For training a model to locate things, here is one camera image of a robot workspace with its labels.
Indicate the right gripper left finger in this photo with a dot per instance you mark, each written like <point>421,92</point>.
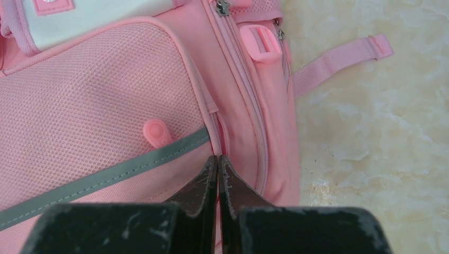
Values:
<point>185,223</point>

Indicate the pink student backpack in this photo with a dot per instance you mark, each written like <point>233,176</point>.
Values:
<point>123,101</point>

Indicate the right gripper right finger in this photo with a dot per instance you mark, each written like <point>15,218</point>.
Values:
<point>251,224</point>

